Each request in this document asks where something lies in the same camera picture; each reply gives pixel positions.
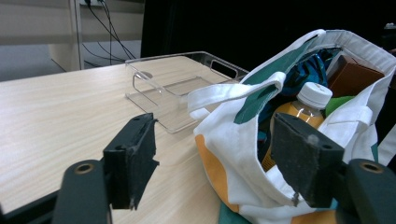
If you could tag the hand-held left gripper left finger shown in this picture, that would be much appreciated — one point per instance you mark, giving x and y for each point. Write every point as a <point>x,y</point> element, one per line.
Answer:
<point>130,161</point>

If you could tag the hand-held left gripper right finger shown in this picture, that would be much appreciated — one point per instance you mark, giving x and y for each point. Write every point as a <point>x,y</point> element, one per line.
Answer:
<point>305,161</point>

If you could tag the green snack packet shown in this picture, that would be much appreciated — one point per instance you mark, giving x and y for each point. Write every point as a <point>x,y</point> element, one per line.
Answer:
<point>337,104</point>

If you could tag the white canvas tote bag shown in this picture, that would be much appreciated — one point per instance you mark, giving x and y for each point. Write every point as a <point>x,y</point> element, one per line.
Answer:
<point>236,149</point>

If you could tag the blue potato chips bag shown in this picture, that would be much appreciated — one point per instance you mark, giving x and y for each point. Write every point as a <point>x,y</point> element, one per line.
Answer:
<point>311,71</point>

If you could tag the clear plastic tray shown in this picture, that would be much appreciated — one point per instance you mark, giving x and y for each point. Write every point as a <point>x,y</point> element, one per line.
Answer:
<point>186,85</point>

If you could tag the brown cardboard box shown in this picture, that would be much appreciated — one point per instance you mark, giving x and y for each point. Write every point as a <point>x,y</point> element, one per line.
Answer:
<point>351,77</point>

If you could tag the orange drink bottle white cap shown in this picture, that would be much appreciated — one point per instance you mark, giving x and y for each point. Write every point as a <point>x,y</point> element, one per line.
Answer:
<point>314,95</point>

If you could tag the black curtain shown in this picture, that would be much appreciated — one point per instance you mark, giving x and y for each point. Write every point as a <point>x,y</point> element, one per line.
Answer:
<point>249,25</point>

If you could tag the beige wooden desk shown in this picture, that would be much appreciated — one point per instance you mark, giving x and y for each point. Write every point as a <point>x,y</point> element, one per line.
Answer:
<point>62,18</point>

